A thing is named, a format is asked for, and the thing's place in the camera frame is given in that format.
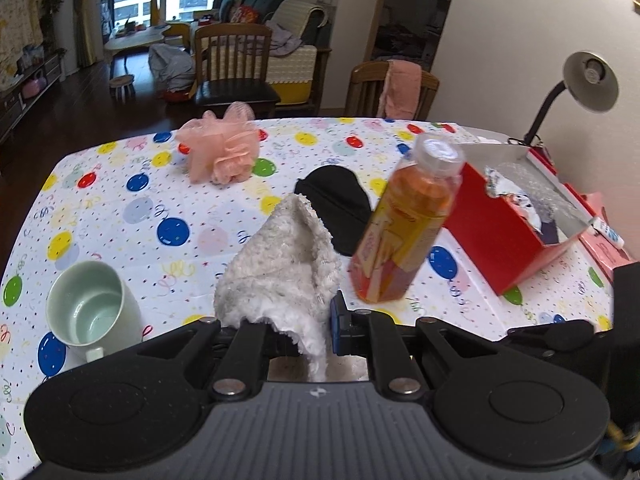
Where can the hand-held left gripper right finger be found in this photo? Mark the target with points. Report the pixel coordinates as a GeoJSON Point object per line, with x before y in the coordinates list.
{"type": "Point", "coordinates": [339, 326]}

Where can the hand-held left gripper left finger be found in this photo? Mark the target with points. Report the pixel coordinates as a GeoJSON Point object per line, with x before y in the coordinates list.
{"type": "Point", "coordinates": [250, 346]}

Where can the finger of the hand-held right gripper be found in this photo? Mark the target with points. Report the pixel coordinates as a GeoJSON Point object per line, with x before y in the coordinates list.
{"type": "Point", "coordinates": [565, 336]}

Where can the white fluffy cloth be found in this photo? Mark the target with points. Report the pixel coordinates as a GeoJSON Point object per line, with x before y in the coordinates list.
{"type": "Point", "coordinates": [280, 270]}

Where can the purple cloth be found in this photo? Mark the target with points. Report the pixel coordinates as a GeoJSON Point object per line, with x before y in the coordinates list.
{"type": "Point", "coordinates": [550, 233]}

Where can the red and white cardboard box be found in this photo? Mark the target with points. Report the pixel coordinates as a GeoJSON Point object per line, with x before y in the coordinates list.
{"type": "Point", "coordinates": [490, 240]}

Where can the white and blue tube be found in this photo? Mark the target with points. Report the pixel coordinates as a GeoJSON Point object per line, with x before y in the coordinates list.
{"type": "Point", "coordinates": [607, 232]}

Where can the orange drink bottle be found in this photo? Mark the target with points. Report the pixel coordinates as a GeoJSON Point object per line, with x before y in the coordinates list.
{"type": "Point", "coordinates": [400, 230]}

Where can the black knit beanie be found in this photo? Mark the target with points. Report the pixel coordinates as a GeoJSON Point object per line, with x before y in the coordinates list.
{"type": "Point", "coordinates": [335, 200]}

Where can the pale green mug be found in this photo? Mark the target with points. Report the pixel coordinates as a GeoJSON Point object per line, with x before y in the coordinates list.
{"type": "Point", "coordinates": [85, 310]}

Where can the pink bath pouf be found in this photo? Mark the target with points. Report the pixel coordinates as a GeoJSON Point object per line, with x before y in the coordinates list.
{"type": "Point", "coordinates": [225, 145]}

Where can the silver desk lamp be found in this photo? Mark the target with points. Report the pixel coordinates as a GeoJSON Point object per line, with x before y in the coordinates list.
{"type": "Point", "coordinates": [592, 85]}

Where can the pink towel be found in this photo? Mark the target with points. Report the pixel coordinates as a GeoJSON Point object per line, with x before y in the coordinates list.
{"type": "Point", "coordinates": [400, 87]}

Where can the wooden chair with dark seat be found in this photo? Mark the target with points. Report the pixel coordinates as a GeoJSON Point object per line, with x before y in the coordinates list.
{"type": "Point", "coordinates": [235, 92]}

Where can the sofa with cream cover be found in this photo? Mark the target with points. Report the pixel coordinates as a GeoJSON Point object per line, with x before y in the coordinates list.
{"type": "Point", "coordinates": [295, 67]}

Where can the lavender clothes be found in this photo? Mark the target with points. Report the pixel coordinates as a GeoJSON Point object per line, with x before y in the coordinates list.
{"type": "Point", "coordinates": [282, 42]}

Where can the small wooden stool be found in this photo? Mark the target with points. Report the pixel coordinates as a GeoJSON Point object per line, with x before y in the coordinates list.
{"type": "Point", "coordinates": [122, 84]}

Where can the grey laundry pile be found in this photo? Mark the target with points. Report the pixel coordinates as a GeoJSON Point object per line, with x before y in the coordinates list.
{"type": "Point", "coordinates": [172, 65]}

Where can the cream blanket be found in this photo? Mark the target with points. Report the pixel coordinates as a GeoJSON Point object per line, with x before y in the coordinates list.
{"type": "Point", "coordinates": [300, 12]}

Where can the small wooden chair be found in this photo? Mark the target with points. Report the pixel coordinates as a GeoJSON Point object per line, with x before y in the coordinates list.
{"type": "Point", "coordinates": [176, 35]}

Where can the dark tv cabinet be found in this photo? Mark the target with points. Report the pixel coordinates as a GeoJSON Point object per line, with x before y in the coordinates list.
{"type": "Point", "coordinates": [25, 110]}

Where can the red cushion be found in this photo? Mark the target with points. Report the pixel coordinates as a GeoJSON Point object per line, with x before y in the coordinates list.
{"type": "Point", "coordinates": [245, 12]}

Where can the white round coffee table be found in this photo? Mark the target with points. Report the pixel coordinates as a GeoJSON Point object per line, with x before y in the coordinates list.
{"type": "Point", "coordinates": [135, 37]}

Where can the pink kettle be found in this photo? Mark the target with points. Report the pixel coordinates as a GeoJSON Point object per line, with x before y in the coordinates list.
{"type": "Point", "coordinates": [34, 85]}

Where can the yellow giraffe toy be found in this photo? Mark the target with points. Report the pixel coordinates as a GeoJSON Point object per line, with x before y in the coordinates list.
{"type": "Point", "coordinates": [156, 5]}

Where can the grey and yellow curtain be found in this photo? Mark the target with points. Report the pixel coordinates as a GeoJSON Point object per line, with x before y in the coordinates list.
{"type": "Point", "coordinates": [95, 10]}

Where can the white standing air conditioner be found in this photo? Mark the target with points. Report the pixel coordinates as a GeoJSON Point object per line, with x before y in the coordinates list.
{"type": "Point", "coordinates": [66, 15]}

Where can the floral cloth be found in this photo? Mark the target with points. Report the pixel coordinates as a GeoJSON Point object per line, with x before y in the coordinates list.
{"type": "Point", "coordinates": [17, 35]}

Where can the green potted plant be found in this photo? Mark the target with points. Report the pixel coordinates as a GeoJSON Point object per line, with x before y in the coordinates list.
{"type": "Point", "coordinates": [51, 5]}

